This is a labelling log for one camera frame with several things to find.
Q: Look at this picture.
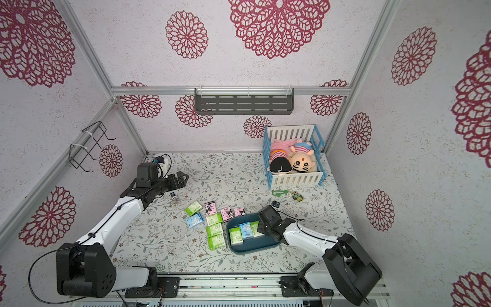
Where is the green tissue pack top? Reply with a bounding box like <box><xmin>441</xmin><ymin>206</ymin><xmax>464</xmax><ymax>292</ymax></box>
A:
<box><xmin>250</xmin><ymin>221</ymin><xmax>264</xmax><ymax>239</ymax></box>

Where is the green tissue pack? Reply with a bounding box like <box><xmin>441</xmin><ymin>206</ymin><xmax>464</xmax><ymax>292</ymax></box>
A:
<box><xmin>229</xmin><ymin>227</ymin><xmax>244</xmax><ymax>246</ymax></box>
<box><xmin>207</xmin><ymin>213</ymin><xmax>223</xmax><ymax>226</ymax></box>
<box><xmin>208</xmin><ymin>234</ymin><xmax>226</xmax><ymax>250</ymax></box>
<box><xmin>206</xmin><ymin>223</ymin><xmax>223</xmax><ymax>238</ymax></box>
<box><xmin>185</xmin><ymin>201</ymin><xmax>202</xmax><ymax>217</ymax></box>
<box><xmin>250</xmin><ymin>221</ymin><xmax>264</xmax><ymax>239</ymax></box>

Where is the dark teal storage box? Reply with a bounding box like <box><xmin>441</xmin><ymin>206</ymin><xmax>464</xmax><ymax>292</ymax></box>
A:
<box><xmin>225</xmin><ymin>213</ymin><xmax>280</xmax><ymax>255</ymax></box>

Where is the blue tissue pack top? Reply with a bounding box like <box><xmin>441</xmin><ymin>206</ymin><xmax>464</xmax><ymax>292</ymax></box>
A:
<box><xmin>239</xmin><ymin>222</ymin><xmax>254</xmax><ymax>240</ymax></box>

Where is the blue tissue pack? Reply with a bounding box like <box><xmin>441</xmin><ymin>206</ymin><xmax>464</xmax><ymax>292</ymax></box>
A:
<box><xmin>239</xmin><ymin>222</ymin><xmax>254</xmax><ymax>240</ymax></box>
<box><xmin>186</xmin><ymin>212</ymin><xmax>204</xmax><ymax>228</ymax></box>

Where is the pink kuromi pack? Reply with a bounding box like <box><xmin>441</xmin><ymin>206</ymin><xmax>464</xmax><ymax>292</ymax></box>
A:
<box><xmin>205</xmin><ymin>201</ymin><xmax>217</xmax><ymax>216</ymax></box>
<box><xmin>220</xmin><ymin>207</ymin><xmax>234</xmax><ymax>223</ymax></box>
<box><xmin>233</xmin><ymin>207</ymin><xmax>246</xmax><ymax>217</ymax></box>

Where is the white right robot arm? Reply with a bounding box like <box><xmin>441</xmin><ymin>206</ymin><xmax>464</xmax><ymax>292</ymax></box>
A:
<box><xmin>258</xmin><ymin>205</ymin><xmax>382</xmax><ymax>306</ymax></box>

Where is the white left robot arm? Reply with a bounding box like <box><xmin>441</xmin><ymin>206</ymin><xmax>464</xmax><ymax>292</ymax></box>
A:
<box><xmin>56</xmin><ymin>160</ymin><xmax>189</xmax><ymax>298</ymax></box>

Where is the blue tissue pack left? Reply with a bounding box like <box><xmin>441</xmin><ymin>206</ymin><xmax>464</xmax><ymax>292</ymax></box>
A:
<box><xmin>186</xmin><ymin>212</ymin><xmax>204</xmax><ymax>228</ymax></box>

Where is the green tissue pack bottom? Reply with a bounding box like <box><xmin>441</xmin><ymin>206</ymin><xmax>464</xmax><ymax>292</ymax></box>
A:
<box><xmin>208</xmin><ymin>234</ymin><xmax>226</xmax><ymax>250</ymax></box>

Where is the black-haired plush doll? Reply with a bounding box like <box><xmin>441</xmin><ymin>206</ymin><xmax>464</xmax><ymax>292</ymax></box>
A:
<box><xmin>268</xmin><ymin>141</ymin><xmax>316</xmax><ymax>175</ymax></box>

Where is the blue white toy crib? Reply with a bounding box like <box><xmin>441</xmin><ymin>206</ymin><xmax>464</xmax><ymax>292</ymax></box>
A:
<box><xmin>263</xmin><ymin>125</ymin><xmax>326</xmax><ymax>189</ymax></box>

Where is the pink plush doll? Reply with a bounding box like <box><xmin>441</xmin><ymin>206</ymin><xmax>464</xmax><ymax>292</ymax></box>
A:
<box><xmin>270</xmin><ymin>138</ymin><xmax>303</xmax><ymax>157</ymax></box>

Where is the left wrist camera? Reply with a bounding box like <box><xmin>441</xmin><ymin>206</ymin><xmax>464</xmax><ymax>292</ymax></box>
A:
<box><xmin>153</xmin><ymin>156</ymin><xmax>165</xmax><ymax>165</ymax></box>

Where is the green carabiner keychain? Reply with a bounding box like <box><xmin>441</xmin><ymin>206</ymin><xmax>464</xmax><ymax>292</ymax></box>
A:
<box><xmin>271</xmin><ymin>190</ymin><xmax>290</xmax><ymax>197</ymax></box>

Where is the small figurine keychain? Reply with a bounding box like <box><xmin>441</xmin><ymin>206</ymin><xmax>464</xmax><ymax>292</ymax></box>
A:
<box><xmin>292</xmin><ymin>192</ymin><xmax>304</xmax><ymax>202</ymax></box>

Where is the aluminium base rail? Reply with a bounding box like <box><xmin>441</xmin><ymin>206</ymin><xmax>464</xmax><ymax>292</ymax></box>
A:
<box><xmin>72</xmin><ymin>272</ymin><xmax>392</xmax><ymax>307</ymax></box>

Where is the black wire wall rack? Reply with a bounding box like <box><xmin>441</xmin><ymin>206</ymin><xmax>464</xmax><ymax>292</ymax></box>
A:
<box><xmin>68</xmin><ymin>121</ymin><xmax>115</xmax><ymax>173</ymax></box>

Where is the grey wall shelf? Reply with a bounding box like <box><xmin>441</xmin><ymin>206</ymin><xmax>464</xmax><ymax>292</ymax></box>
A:
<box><xmin>194</xmin><ymin>88</ymin><xmax>295</xmax><ymax>115</ymax></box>

